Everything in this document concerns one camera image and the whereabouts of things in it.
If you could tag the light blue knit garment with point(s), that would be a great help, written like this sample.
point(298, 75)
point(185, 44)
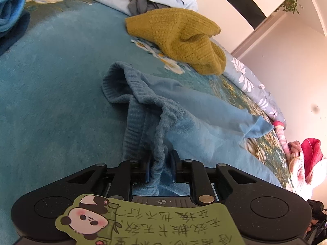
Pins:
point(204, 122)

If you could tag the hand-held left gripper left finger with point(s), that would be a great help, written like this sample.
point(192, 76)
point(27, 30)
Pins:
point(147, 169)

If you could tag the mustard yellow knit sweater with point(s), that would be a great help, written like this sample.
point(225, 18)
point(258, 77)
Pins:
point(178, 35)

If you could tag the green panda paper note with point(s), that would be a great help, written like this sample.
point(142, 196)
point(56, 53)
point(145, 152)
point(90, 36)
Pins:
point(143, 222)

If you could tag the pink floral cloth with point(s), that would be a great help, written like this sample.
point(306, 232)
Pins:
point(297, 168)

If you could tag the white wardrobe with black panel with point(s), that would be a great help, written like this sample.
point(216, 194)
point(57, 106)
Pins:
point(245, 2)

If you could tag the blue fleece garment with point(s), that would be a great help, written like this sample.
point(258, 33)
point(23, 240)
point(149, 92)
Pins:
point(10, 5)

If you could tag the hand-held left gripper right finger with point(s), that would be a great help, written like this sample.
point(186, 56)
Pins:
point(175, 166)

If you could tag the dark teal garment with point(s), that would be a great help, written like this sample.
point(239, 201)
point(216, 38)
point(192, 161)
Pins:
point(12, 33)

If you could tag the green hanging plant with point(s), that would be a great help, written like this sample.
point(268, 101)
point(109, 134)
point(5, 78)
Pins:
point(290, 5)

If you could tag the red fleece cloth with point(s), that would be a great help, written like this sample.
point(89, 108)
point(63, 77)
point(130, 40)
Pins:
point(313, 155)

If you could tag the grey floral quilt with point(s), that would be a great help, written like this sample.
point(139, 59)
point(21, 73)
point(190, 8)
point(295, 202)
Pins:
point(245, 79)

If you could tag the teal floral blanket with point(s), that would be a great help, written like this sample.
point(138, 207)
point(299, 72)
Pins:
point(58, 89)

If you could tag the grey garment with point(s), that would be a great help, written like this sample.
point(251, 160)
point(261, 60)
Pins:
point(136, 3)

